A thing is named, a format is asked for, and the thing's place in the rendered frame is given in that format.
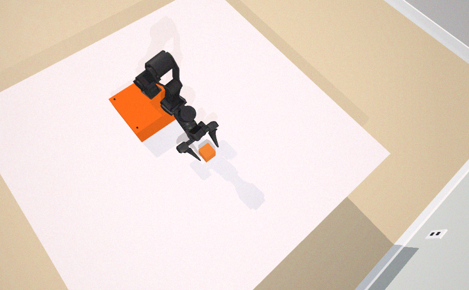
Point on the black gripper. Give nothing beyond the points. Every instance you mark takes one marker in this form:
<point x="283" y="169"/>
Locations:
<point x="211" y="129"/>

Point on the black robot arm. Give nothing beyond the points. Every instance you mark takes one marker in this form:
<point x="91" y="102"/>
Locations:
<point x="173" y="103"/>

